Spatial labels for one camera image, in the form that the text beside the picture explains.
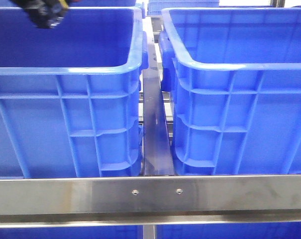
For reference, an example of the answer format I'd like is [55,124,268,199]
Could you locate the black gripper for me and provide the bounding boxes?
[11,0,69,29]

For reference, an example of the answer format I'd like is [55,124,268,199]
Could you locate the rear left blue bin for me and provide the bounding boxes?
[71,0,145,18]

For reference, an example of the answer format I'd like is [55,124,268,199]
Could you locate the left blue plastic bin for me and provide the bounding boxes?
[0,7,148,179]

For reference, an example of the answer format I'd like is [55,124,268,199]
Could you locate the blue plastic bin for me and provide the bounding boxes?
[160,7,301,175]
[0,7,148,179]

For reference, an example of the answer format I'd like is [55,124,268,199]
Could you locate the rear right blue bin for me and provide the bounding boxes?
[147,0,219,15]

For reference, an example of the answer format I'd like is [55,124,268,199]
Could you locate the steel centre divider bar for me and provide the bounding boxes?
[143,39,175,176]

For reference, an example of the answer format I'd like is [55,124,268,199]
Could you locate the right blue plastic bin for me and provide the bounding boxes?
[160,7,301,175]

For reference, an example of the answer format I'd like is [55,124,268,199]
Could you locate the lower left blue bin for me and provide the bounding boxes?
[0,226,143,239]

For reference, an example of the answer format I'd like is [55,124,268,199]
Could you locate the lower right blue bin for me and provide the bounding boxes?
[157,222,301,239]

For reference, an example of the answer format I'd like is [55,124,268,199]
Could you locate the left rail screw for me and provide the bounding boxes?
[132,189,139,195]

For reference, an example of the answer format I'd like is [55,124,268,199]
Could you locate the rail screw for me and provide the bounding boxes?
[176,188,183,195]
[132,189,139,195]

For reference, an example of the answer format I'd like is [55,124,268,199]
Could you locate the steel front rail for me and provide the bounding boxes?
[0,175,301,228]

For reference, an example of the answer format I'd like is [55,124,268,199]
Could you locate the right rail screw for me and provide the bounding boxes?
[176,188,183,195]

